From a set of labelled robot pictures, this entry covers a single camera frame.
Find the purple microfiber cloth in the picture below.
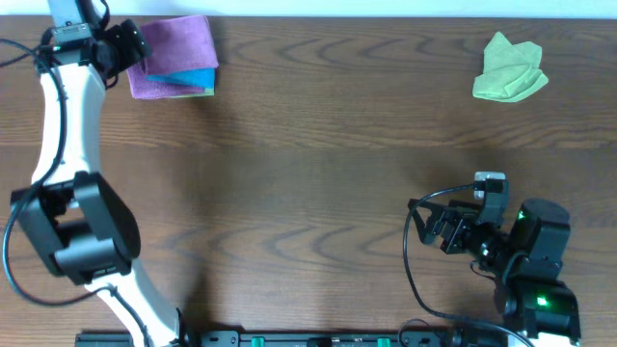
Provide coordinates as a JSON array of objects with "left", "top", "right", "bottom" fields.
[{"left": 141, "top": 15, "right": 219, "bottom": 75}]

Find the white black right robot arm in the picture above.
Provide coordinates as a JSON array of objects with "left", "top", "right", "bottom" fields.
[{"left": 406, "top": 195, "right": 581, "bottom": 346}]

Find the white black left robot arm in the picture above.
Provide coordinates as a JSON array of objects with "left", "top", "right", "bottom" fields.
[{"left": 8, "top": 1, "right": 201, "bottom": 346}]

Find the purple folded cloth under blue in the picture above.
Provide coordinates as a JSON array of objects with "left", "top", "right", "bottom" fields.
[{"left": 126, "top": 63, "right": 213, "bottom": 100}]

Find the green microfiber cloth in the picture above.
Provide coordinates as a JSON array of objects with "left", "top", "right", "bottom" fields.
[{"left": 472, "top": 32, "right": 549, "bottom": 103}]

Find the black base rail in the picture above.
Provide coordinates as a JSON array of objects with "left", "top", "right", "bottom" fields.
[{"left": 74, "top": 329, "right": 512, "bottom": 347}]

